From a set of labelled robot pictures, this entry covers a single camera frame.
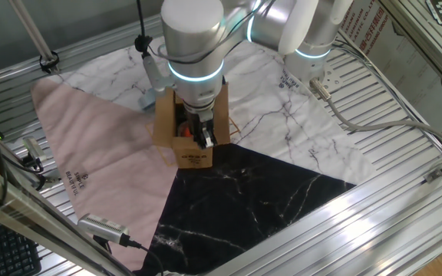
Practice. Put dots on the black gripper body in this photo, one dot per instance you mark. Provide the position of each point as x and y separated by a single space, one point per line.
202 115

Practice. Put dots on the light blue gift box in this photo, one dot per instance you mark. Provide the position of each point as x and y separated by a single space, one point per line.
146 102

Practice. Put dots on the aluminium pole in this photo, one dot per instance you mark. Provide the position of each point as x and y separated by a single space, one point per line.
33 32

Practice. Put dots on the small silver camera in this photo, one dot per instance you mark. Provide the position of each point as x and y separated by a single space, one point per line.
33 147

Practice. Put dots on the marble pink black cloth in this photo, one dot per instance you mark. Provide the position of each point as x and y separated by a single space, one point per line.
244 199

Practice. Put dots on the brown cardboard box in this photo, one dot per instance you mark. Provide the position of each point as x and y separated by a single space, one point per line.
192 157

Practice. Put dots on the orange mini basketball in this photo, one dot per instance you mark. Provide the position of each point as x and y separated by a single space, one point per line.
185 132

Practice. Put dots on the black keyboard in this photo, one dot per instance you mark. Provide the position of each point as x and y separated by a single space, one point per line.
10 253

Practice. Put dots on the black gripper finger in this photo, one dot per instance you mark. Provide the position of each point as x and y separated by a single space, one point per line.
197 132
210 134

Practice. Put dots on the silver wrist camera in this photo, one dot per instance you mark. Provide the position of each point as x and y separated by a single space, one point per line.
156 74

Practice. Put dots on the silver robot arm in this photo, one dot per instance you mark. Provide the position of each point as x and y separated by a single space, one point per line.
190 38

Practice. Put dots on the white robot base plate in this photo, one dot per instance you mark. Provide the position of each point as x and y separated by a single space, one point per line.
332 78

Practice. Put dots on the black pole clamp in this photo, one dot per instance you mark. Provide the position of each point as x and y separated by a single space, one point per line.
49 61

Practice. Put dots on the grey panel with red print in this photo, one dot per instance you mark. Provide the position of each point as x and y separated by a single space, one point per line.
405 73

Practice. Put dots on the silver camera with vents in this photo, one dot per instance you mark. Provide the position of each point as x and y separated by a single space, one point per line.
102 228

